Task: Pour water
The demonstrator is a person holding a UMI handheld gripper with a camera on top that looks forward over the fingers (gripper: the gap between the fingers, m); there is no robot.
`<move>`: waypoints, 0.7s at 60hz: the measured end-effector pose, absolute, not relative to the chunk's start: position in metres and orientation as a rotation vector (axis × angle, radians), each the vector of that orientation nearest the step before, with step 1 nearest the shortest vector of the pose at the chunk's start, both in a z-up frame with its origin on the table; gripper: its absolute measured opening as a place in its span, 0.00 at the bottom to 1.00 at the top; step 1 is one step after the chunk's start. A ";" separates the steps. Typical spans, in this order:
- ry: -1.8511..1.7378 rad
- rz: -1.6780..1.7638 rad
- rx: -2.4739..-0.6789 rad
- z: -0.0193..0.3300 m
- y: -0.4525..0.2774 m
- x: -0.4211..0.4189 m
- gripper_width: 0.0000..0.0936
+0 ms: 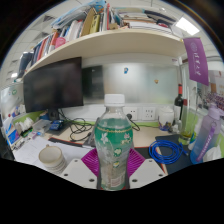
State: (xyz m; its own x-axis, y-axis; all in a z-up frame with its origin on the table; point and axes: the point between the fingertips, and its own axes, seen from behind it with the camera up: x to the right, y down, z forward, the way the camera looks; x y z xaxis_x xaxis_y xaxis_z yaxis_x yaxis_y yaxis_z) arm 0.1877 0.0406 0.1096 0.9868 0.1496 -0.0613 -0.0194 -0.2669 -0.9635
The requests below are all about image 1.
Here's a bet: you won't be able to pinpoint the glass with yellow liquid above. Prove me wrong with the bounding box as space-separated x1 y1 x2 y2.
179 109 196 142

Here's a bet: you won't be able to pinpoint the black desk mat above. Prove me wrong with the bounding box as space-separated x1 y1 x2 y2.
133 133 201 176

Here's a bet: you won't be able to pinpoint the white jar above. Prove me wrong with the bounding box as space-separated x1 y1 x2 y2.
157 107 175 131

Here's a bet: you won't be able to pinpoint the grey metal laptop stand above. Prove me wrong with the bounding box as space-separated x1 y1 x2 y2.
83 126 99 148

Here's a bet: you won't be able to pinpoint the purple hanging pennant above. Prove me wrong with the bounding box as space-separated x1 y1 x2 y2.
182 36 210 87

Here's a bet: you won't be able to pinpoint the black computer monitor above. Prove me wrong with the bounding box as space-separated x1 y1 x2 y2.
22 56 84 114

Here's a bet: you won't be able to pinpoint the shelf unit with books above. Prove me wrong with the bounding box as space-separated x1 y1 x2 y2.
16 1 188 79

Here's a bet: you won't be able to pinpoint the small blue electronic box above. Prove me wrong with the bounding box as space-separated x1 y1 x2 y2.
49 119 64 132

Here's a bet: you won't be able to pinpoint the white tissue pack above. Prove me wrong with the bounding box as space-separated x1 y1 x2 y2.
202 144 223 163

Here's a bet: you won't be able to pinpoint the blank white paper sheet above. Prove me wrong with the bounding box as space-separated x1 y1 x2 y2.
56 141 96 164

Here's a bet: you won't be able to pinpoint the clear plastic box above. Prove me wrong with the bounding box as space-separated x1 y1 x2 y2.
33 119 51 133

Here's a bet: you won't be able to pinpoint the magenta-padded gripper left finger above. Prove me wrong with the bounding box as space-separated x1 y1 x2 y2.
59 148 101 190

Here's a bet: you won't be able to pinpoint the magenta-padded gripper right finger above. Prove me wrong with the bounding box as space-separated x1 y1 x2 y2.
127 148 167 190

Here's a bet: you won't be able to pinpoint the white patterned paper cup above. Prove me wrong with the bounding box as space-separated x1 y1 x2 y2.
38 144 68 174

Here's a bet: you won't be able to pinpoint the handwritten white paper sheet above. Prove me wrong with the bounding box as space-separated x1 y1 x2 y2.
13 136 51 166

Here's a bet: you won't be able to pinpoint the coiled blue cable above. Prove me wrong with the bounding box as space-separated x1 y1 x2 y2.
148 139 188 165

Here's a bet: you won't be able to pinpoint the green-labelled clear drink bottle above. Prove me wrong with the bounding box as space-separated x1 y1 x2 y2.
94 93 134 191

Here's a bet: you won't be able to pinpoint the dark wine bottle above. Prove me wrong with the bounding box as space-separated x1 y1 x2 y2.
173 83 185 118

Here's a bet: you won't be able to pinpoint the white wall socket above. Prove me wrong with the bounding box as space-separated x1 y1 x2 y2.
142 106 157 121
126 107 138 121

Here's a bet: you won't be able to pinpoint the purple translucent water bottle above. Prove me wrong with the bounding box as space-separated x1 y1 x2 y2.
189 103 223 165

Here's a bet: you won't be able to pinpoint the group photo poster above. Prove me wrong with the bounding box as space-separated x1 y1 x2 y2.
203 71 224 111

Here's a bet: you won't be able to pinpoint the tangled black cables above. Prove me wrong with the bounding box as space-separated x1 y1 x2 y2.
59 109 96 143

